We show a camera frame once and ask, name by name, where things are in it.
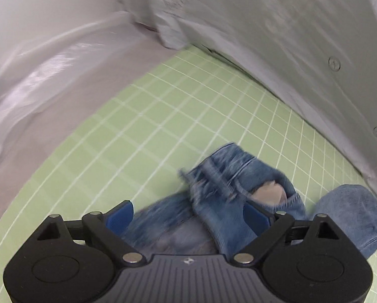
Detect grey button shirt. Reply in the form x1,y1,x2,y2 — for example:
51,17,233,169
118,0,377,209

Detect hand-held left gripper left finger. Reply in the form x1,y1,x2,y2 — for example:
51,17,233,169
28,200,144,264

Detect ripped blue denim jeans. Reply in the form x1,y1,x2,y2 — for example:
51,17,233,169
120,143,308,257

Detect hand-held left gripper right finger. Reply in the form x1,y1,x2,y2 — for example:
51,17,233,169
233,203,350,264

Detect grey plastic sheet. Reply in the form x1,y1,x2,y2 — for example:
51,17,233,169
0,10,173,186

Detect light blue cloth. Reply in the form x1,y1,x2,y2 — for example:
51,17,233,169
307,184,377,260

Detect green grid cutting mat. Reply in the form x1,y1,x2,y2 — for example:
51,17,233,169
0,44,377,303

